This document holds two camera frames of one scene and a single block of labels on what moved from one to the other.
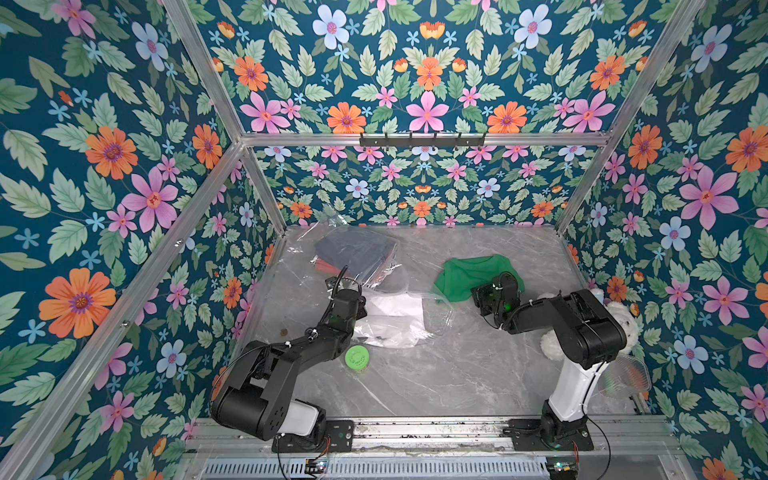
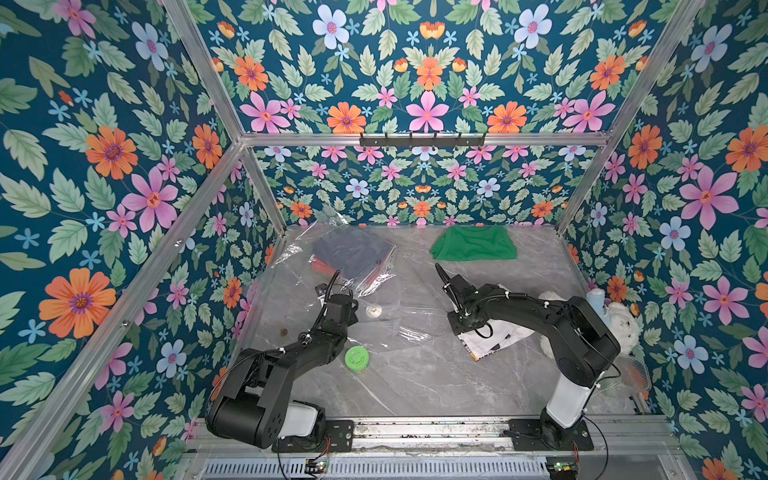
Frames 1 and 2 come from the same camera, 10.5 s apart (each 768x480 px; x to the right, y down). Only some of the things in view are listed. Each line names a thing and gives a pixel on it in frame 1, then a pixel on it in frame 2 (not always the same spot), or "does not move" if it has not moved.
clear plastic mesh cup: [624, 377] does not move
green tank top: [461, 276] to [474, 243]
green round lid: [357, 357] does not move
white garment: [394, 321] to [495, 334]
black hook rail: [422, 142] does not move
